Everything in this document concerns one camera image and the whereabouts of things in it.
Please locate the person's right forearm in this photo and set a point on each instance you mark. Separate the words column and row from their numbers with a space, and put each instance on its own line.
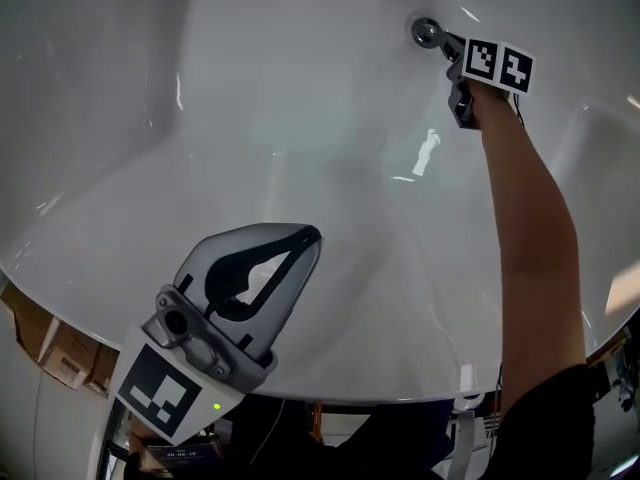
column 520, row 193

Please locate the brown cardboard box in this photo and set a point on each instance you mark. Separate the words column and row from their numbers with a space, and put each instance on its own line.
column 70, row 353

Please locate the white bathtub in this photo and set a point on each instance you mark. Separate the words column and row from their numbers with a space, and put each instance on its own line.
column 250, row 118

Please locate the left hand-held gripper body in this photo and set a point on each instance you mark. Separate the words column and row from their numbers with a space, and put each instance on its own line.
column 160, row 393

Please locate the person's black shirt torso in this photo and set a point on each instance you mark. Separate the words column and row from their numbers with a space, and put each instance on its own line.
column 350, row 443

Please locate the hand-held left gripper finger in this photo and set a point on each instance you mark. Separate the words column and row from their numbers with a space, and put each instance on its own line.
column 295, row 293
column 225, row 253

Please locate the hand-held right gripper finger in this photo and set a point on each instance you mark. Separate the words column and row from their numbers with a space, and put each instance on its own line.
column 452, row 53
column 452, row 38

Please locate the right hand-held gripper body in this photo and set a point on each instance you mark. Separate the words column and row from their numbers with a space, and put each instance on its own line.
column 495, row 63

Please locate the chrome bathtub drain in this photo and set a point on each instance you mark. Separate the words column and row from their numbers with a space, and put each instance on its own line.
column 425, row 32

